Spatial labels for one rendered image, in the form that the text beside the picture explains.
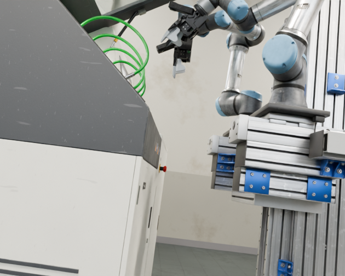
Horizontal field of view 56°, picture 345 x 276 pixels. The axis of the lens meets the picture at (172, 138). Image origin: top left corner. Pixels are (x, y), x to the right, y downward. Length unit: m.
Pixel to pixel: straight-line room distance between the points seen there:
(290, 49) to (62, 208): 0.89
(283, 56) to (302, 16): 0.16
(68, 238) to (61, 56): 0.58
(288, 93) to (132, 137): 0.59
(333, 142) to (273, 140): 0.19
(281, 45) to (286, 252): 0.83
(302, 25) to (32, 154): 0.98
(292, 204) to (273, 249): 0.23
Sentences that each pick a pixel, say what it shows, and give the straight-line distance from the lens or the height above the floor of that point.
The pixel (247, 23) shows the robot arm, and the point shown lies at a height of 1.42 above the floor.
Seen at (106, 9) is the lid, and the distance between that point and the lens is 1.88.
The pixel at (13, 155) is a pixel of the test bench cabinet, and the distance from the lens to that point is 1.14.
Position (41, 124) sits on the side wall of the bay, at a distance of 1.12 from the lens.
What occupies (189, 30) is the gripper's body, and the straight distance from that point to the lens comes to 1.43.
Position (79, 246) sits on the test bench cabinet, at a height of 0.50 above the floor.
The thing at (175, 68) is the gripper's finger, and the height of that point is 1.25.
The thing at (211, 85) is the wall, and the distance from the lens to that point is 4.47.
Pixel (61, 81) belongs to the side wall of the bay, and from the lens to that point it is 1.13.
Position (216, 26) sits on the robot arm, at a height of 1.49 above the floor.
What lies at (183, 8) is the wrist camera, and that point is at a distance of 1.46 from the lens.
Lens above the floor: 0.71
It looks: 8 degrees up
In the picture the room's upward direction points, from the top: 7 degrees clockwise
